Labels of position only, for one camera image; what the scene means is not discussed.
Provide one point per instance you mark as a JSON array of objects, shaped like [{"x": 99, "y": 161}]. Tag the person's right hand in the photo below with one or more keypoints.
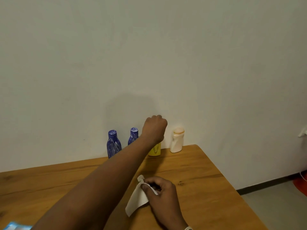
[{"x": 165, "y": 203}]

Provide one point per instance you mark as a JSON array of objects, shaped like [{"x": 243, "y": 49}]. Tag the person's left hand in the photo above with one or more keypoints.
[{"x": 154, "y": 129}]

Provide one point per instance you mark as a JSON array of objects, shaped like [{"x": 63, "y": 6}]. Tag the blue patterned bottle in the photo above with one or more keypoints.
[
  {"x": 113, "y": 146},
  {"x": 133, "y": 136}
]

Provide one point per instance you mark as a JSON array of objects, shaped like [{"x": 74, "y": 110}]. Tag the yellow bottle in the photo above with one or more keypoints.
[{"x": 155, "y": 152}]

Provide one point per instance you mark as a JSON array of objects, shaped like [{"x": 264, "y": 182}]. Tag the white bottle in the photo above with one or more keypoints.
[{"x": 177, "y": 143}]

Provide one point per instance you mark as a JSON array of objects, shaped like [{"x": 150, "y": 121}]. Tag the white wet wipe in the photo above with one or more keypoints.
[{"x": 136, "y": 201}]

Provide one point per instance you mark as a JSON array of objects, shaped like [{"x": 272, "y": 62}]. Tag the blue wet wipes packet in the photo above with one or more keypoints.
[{"x": 16, "y": 226}]

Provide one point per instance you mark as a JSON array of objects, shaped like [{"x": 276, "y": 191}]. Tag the person's left forearm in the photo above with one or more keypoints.
[{"x": 96, "y": 189}]

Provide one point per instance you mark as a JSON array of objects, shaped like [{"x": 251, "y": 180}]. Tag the wooden table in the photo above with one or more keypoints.
[{"x": 203, "y": 189}]

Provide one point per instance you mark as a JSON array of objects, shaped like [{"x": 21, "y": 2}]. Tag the orange object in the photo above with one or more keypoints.
[{"x": 301, "y": 185}]

